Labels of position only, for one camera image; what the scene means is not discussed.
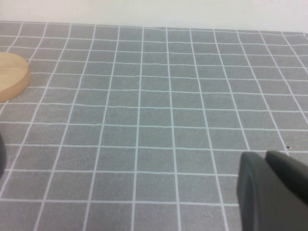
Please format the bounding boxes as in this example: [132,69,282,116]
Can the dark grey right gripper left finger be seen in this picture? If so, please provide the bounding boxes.
[236,151,308,231]

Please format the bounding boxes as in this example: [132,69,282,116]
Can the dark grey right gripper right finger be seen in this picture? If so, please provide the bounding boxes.
[265,150,308,205]

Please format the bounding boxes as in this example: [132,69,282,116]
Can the black headphones with silver band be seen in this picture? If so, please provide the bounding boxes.
[0,133,7,180]

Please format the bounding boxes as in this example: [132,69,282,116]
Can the wooden headphone stand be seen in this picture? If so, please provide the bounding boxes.
[0,52,32,103]

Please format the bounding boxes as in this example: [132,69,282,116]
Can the grey white-checked tablecloth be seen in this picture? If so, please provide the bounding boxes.
[0,20,308,231]

